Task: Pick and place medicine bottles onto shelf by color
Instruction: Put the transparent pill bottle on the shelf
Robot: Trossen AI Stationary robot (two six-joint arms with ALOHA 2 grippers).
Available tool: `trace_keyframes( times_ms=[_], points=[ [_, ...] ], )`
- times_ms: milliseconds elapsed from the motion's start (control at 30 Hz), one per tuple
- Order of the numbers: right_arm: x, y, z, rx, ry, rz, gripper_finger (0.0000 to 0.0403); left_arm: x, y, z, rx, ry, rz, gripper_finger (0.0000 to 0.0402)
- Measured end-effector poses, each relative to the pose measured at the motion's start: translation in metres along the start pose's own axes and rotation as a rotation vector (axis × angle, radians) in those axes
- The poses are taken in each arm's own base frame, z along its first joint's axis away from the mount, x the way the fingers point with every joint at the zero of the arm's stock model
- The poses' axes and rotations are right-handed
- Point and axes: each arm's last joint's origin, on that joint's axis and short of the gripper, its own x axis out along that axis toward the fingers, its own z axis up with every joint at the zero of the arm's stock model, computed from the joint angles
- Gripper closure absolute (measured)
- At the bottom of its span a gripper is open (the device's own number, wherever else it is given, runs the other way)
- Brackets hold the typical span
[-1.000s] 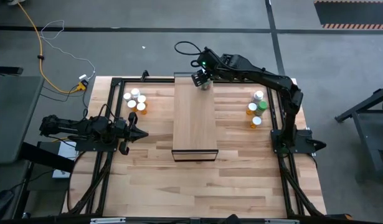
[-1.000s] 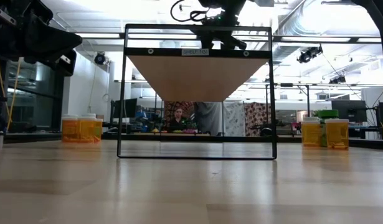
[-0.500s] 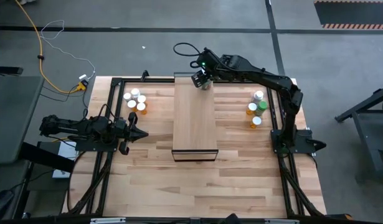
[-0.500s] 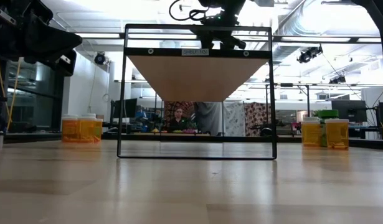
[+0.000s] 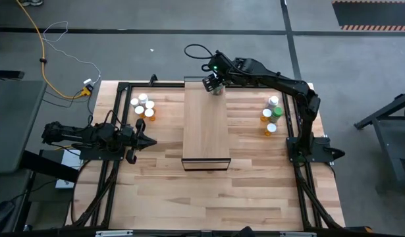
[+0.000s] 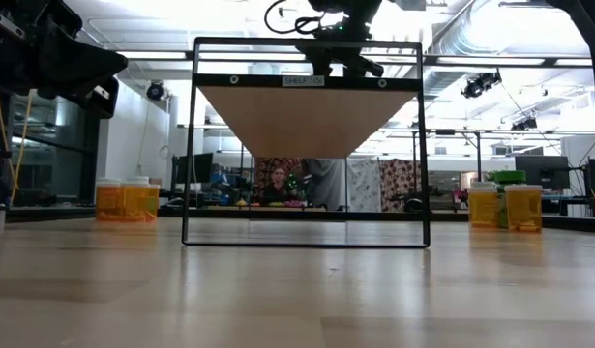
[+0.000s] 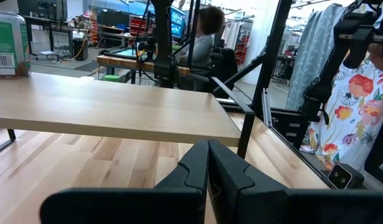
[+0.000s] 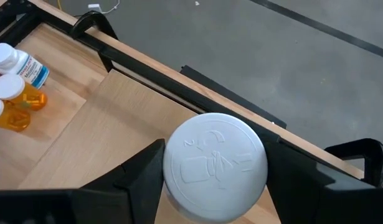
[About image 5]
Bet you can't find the green-capped medicine bottle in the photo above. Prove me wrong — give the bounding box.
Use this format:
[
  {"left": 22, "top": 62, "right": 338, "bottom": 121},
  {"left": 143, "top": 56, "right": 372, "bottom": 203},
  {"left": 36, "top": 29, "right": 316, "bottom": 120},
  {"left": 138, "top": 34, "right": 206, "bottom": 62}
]
[{"left": 269, "top": 106, "right": 284, "bottom": 124}]

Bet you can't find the black metal table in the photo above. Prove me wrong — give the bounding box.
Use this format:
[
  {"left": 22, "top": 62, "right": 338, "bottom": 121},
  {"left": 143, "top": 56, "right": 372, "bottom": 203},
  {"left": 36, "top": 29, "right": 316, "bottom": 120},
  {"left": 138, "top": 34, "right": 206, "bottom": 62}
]
[{"left": 353, "top": 89, "right": 405, "bottom": 194}]

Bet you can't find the orange and black tool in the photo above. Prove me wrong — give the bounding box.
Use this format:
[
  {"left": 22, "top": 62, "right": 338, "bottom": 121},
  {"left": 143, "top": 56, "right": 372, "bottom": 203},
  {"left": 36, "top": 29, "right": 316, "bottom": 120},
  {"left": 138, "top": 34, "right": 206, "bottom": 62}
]
[{"left": 345, "top": 225, "right": 374, "bottom": 234}]

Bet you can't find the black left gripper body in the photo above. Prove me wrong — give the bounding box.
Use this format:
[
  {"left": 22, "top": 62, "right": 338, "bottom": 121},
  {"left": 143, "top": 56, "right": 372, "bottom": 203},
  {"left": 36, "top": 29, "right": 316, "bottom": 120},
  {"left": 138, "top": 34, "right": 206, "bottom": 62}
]
[{"left": 121, "top": 117, "right": 147, "bottom": 165}]

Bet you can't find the black slanted beam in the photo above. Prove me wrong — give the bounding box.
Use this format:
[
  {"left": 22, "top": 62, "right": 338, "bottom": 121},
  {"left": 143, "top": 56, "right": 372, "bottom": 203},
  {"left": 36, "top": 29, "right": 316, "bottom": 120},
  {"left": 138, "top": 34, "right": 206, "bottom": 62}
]
[{"left": 20, "top": 150, "right": 80, "bottom": 184}]

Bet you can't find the black aluminium table frame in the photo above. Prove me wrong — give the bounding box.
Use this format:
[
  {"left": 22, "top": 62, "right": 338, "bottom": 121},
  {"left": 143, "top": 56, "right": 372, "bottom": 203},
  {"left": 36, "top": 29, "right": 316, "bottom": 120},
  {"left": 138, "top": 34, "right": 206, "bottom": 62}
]
[{"left": 64, "top": 74, "right": 346, "bottom": 233}]

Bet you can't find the black flat panel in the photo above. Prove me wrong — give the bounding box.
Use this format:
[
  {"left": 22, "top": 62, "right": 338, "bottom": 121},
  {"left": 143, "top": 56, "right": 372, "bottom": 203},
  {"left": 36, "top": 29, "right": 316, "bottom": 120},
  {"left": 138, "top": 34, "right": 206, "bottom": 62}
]
[{"left": 0, "top": 70, "right": 25, "bottom": 80}]

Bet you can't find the black mat with hazard stripes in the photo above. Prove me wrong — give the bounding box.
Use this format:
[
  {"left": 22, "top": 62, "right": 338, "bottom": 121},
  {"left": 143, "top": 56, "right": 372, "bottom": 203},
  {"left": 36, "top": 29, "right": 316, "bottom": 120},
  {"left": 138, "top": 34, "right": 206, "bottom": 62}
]
[{"left": 331, "top": 0, "right": 405, "bottom": 32}]

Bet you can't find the yellow extension cable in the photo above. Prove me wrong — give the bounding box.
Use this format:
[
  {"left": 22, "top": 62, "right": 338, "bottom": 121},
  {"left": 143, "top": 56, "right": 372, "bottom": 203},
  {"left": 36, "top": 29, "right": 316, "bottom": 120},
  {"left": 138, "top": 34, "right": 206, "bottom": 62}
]
[{"left": 16, "top": 0, "right": 88, "bottom": 99}]

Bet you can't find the wooden shelf with black frame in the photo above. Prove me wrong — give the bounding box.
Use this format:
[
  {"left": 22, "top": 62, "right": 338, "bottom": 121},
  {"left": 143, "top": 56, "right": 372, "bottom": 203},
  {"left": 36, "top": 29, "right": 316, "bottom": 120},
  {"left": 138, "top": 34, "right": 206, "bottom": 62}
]
[{"left": 181, "top": 76, "right": 232, "bottom": 172}]

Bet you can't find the thin white cable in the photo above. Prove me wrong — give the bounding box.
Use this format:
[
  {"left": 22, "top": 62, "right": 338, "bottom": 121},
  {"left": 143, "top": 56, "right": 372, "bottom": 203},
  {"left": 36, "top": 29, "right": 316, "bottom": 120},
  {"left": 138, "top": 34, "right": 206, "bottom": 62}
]
[{"left": 42, "top": 21, "right": 102, "bottom": 85}]

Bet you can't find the black rounded device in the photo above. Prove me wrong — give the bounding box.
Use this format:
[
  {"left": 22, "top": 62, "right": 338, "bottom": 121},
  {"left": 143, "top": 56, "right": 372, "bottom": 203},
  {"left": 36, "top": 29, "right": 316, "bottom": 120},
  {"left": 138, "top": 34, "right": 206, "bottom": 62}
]
[{"left": 0, "top": 199, "right": 16, "bottom": 233}]

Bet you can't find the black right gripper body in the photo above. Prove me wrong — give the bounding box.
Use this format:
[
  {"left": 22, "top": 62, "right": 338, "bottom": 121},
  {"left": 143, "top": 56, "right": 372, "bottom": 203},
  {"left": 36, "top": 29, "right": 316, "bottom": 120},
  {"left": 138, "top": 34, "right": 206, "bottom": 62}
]
[{"left": 207, "top": 51, "right": 234, "bottom": 82}]

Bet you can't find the silver metal bracket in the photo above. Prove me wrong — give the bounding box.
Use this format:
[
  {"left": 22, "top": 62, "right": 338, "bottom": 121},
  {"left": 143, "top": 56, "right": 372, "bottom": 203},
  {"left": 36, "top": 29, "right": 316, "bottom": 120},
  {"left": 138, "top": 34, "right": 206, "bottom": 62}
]
[
  {"left": 280, "top": 231, "right": 317, "bottom": 237},
  {"left": 95, "top": 230, "right": 134, "bottom": 237}
]

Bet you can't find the grey side table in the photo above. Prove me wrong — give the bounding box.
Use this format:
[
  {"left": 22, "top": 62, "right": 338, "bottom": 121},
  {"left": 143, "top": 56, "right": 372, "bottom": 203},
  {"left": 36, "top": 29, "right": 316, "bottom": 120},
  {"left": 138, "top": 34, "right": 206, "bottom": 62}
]
[{"left": 0, "top": 78, "right": 47, "bottom": 174}]

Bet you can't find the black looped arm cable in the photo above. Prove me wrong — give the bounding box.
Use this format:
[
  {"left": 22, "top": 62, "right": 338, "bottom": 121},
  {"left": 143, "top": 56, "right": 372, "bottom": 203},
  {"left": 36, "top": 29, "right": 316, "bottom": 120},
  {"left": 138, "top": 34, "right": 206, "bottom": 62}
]
[{"left": 183, "top": 43, "right": 213, "bottom": 61}]

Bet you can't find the white box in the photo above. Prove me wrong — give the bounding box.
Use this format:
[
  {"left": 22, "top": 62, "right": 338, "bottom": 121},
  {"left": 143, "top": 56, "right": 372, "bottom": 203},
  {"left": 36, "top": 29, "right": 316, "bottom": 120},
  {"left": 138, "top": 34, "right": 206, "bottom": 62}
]
[{"left": 55, "top": 148, "right": 84, "bottom": 190}]

